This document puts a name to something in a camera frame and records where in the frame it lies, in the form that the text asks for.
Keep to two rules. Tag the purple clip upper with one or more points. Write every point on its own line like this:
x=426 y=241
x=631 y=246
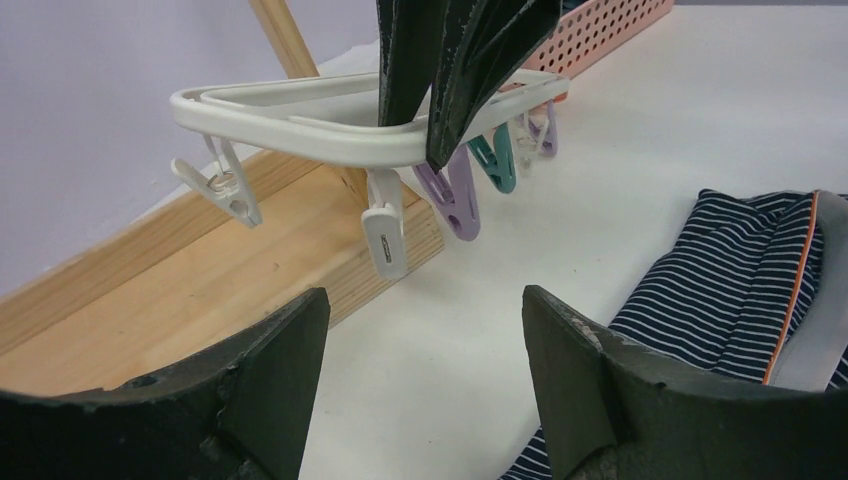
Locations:
x=543 y=128

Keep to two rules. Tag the white plastic clip hanger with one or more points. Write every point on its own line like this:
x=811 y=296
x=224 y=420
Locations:
x=330 y=119

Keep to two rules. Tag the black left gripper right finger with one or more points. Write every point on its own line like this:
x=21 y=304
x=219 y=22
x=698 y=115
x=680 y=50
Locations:
x=611 y=408

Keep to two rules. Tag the white clip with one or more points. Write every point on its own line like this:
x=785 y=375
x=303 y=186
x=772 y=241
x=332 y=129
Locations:
x=227 y=188
x=382 y=223

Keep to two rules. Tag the navy striped boxer underwear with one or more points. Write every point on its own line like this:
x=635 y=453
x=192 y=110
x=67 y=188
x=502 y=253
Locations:
x=753 y=289

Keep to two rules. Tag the purple clip lower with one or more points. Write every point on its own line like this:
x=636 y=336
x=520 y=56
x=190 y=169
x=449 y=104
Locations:
x=452 y=192

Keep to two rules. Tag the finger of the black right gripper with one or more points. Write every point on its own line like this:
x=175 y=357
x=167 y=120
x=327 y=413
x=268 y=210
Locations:
x=410 y=34
x=481 y=44

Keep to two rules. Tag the purple clip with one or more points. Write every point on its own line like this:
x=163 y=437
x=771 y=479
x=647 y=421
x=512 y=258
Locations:
x=543 y=128
x=452 y=192

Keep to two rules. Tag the pink basket right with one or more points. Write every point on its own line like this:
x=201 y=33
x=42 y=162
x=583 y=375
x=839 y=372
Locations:
x=593 y=30

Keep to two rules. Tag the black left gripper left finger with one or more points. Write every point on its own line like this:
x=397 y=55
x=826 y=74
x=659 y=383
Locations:
x=239 y=409

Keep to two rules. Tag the wooden hanger rack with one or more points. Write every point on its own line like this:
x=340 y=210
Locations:
x=186 y=276

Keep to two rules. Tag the teal clip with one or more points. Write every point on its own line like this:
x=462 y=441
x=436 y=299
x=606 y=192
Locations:
x=496 y=161

